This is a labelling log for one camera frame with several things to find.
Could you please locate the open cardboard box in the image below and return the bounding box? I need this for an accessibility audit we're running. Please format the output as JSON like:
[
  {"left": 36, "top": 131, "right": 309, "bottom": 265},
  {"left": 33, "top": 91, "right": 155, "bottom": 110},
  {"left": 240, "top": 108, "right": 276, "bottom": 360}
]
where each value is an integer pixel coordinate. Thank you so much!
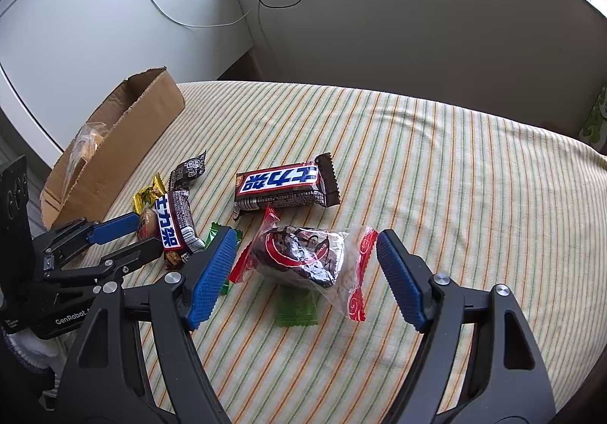
[{"left": 40, "top": 66, "right": 185, "bottom": 229}]

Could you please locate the green printed bag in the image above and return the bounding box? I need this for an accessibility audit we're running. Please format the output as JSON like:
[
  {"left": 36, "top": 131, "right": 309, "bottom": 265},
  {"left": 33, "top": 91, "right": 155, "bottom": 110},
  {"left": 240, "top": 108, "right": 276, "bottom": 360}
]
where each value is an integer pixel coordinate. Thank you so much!
[{"left": 578, "top": 85, "right": 607, "bottom": 155}]

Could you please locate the white gloved left hand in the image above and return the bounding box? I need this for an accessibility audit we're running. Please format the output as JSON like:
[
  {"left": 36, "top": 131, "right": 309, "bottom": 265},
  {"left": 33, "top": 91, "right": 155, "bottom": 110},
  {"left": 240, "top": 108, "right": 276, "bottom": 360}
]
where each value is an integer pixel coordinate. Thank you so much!
[{"left": 6, "top": 328, "right": 68, "bottom": 376}]

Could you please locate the white cabinet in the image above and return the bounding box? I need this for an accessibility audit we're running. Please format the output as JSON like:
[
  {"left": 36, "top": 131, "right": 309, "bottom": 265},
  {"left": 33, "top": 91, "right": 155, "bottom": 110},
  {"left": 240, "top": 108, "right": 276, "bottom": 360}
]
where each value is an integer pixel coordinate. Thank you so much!
[{"left": 1, "top": 0, "right": 252, "bottom": 165}]

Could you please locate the black candy wrapper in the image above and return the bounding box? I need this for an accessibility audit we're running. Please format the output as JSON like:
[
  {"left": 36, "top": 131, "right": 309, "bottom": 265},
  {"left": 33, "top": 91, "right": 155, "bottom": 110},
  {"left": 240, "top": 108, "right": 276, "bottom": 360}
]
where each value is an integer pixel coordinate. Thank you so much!
[{"left": 169, "top": 151, "right": 207, "bottom": 191}]

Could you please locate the long Snickers bar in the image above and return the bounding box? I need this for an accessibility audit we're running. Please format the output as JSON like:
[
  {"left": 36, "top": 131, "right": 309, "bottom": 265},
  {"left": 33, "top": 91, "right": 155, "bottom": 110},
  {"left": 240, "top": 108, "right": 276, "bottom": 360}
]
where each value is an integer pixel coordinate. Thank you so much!
[{"left": 153, "top": 190, "right": 206, "bottom": 269}]

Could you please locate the striped tablecloth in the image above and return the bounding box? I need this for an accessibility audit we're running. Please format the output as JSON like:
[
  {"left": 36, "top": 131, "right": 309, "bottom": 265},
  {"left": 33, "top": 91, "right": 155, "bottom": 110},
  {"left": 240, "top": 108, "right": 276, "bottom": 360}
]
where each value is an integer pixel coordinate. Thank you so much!
[{"left": 108, "top": 82, "right": 606, "bottom": 423}]

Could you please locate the light green candy wrapper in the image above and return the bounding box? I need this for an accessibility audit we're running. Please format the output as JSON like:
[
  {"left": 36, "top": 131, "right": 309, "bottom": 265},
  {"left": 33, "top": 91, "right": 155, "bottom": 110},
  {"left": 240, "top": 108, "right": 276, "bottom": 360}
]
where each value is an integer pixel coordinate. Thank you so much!
[{"left": 275, "top": 285, "right": 318, "bottom": 327}]

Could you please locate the red clear chocolate cake pack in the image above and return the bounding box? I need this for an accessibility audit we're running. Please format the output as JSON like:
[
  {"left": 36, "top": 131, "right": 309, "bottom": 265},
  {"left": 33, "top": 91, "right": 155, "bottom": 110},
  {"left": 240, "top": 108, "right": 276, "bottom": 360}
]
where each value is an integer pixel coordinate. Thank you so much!
[{"left": 228, "top": 207, "right": 379, "bottom": 322}]

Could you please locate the yellow candy wrapper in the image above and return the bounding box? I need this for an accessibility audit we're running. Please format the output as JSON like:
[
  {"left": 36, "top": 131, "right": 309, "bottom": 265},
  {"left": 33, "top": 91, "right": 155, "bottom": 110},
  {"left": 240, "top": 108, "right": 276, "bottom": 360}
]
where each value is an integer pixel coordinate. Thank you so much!
[{"left": 133, "top": 172, "right": 167, "bottom": 214}]

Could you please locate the red jelly cup snack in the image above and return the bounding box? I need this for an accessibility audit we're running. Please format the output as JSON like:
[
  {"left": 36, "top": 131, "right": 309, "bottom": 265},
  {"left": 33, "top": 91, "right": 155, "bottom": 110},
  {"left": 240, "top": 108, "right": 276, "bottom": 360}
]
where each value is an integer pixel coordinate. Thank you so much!
[{"left": 137, "top": 207, "right": 160, "bottom": 240}]

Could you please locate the short Snickers bar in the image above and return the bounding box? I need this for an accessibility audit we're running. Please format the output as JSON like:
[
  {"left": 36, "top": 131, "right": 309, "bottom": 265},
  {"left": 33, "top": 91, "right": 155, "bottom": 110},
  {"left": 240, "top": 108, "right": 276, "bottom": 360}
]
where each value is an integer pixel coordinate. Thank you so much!
[{"left": 234, "top": 153, "right": 341, "bottom": 217}]

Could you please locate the bagged sliced bread loaf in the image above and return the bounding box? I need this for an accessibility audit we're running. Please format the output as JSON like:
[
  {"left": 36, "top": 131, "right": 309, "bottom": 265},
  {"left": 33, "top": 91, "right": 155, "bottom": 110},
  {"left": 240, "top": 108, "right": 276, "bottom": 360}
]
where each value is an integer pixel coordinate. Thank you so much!
[{"left": 62, "top": 122, "right": 109, "bottom": 201}]

